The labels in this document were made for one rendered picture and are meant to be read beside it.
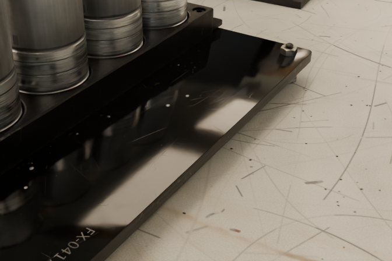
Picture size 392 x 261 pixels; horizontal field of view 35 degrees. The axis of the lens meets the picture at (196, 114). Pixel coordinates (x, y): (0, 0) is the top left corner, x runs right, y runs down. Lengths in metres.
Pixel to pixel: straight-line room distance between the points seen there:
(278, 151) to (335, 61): 0.07
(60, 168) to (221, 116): 0.05
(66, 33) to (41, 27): 0.01
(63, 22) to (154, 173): 0.05
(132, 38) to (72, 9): 0.03
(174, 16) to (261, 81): 0.04
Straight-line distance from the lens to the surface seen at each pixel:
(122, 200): 0.15
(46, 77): 0.18
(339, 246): 0.16
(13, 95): 0.17
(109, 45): 0.20
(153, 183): 0.16
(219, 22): 0.25
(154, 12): 0.22
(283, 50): 0.23
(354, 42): 0.27
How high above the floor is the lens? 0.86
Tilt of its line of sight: 31 degrees down
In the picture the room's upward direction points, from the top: 1 degrees clockwise
